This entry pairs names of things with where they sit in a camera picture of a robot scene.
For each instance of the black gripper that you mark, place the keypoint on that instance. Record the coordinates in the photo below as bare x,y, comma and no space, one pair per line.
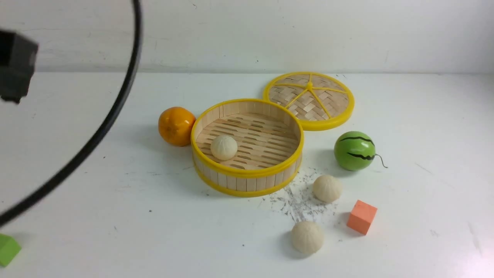
18,55

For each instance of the white toy bun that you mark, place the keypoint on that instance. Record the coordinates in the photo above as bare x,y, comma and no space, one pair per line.
307,237
224,147
327,188

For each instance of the yellow bamboo steamer tray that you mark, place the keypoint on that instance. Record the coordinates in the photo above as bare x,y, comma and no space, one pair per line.
270,147

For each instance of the yellow bamboo steamer lid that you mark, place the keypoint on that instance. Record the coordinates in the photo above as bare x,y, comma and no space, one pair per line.
320,102

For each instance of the orange toy fruit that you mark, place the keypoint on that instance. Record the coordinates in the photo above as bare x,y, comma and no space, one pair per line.
175,126

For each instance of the green foam block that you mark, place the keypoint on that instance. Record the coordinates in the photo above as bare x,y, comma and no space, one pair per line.
9,248

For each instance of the green toy watermelon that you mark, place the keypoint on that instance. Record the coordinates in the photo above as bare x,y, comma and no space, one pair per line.
355,150

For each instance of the orange foam cube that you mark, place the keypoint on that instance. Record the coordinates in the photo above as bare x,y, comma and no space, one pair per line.
361,217

